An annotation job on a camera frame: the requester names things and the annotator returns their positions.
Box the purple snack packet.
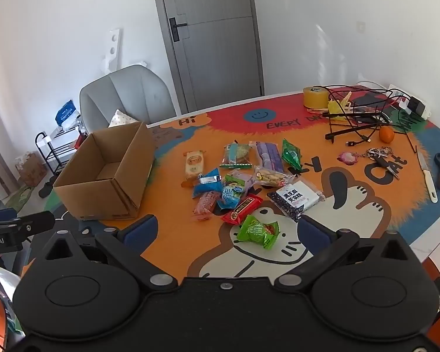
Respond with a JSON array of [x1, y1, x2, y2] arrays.
[[255, 141, 285, 174]]

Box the small pink purple packet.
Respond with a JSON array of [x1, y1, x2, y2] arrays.
[[224, 170, 256, 192]]

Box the small cyan snack packet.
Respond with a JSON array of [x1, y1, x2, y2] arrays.
[[216, 185, 245, 210]]

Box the pink red snack packet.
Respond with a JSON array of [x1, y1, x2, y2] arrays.
[[193, 192, 221, 223]]

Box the clear packet of green cookies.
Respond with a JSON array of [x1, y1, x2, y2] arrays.
[[220, 143, 253, 170]]

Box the lime green snack packet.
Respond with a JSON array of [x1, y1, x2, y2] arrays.
[[237, 214, 281, 249]]

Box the white dotted pillow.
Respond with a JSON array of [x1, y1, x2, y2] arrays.
[[108, 109, 138, 128]]

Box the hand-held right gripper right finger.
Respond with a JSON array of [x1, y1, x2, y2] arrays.
[[276, 216, 414, 295]]

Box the clear cracker packet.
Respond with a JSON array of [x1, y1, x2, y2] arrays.
[[254, 166, 296, 190]]

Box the green floor mat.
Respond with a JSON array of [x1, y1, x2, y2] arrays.
[[4, 185, 36, 213]]

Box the black shoe rack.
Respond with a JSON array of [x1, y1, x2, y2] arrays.
[[35, 124, 87, 177]]

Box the blue plastic bag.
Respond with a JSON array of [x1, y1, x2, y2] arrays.
[[55, 100, 77, 125]]

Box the white power strip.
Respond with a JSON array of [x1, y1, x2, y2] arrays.
[[388, 84, 432, 121]]

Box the brown cardboard box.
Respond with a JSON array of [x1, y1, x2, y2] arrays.
[[53, 121, 156, 221]]

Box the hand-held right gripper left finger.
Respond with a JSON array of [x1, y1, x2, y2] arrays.
[[44, 214, 178, 295]]

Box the yellow plastic clip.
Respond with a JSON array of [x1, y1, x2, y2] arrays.
[[327, 93, 353, 122]]

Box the black wire rack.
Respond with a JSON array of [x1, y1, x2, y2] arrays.
[[322, 84, 419, 153]]

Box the white handled knife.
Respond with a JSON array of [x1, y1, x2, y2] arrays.
[[417, 149, 438, 203]]

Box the grey upholstered chair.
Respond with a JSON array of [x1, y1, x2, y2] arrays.
[[79, 65, 177, 133]]

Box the black usb cable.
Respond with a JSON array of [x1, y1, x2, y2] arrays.
[[346, 132, 372, 148]]

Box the white foam board with holes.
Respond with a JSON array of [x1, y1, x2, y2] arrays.
[[101, 28, 123, 75]]

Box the small printed cardboard box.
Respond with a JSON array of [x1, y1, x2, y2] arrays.
[[16, 152, 48, 187]]

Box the black door handle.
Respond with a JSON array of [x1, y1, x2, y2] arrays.
[[169, 18, 188, 42]]

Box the pair of black slippers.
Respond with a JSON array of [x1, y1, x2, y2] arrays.
[[38, 181, 56, 199]]

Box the bunch of keys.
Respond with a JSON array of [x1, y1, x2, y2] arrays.
[[363, 147, 401, 181]]

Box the colourful cartoon table mat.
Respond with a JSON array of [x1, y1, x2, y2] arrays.
[[44, 86, 440, 283]]

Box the cream bread packet orange ends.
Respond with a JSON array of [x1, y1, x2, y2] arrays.
[[185, 150, 206, 186]]

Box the blue snack packet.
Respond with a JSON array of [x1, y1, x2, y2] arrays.
[[192, 169, 225, 199]]

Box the dark green snack packet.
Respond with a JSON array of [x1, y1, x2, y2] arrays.
[[282, 138, 302, 171]]

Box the navy and white snack packet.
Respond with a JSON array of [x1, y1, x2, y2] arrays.
[[266, 180, 326, 223]]

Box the grey door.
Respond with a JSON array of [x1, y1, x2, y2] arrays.
[[150, 0, 265, 115]]

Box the yellow tape roll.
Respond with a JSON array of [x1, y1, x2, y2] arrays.
[[303, 86, 330, 110]]

